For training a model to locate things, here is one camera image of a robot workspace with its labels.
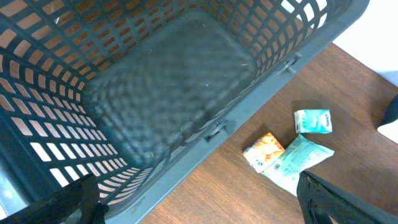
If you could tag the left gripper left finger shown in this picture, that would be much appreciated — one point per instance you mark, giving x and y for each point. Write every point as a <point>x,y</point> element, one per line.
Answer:
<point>77,202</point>

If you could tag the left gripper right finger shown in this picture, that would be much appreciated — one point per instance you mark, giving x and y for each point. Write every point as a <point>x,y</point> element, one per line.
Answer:
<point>322,202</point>

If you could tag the teal wet wipes pack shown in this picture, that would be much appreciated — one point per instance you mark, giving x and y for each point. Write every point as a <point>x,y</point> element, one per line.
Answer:
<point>301,154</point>

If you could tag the orange small box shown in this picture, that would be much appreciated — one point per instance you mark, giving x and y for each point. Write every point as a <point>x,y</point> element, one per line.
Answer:
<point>263,152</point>

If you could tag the small teal tissue packet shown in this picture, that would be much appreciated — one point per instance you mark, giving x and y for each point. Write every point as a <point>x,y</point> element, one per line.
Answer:
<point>313,121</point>

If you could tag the white barcode scanner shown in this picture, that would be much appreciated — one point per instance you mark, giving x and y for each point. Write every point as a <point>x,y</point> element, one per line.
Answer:
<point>388,126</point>

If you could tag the grey plastic mesh basket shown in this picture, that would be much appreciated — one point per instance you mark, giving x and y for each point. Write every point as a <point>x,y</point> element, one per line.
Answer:
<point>140,92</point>

